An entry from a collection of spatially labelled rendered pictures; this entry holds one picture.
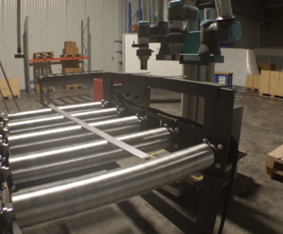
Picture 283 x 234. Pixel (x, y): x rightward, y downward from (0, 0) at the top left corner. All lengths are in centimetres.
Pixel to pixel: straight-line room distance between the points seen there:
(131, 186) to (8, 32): 1082
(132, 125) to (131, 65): 469
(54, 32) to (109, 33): 302
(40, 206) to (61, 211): 7
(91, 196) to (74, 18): 1138
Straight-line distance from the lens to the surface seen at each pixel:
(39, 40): 1134
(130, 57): 600
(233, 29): 165
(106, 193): 71
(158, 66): 612
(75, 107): 185
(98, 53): 1208
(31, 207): 67
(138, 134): 110
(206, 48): 175
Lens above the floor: 127
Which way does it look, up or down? 15 degrees down
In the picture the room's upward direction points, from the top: straight up
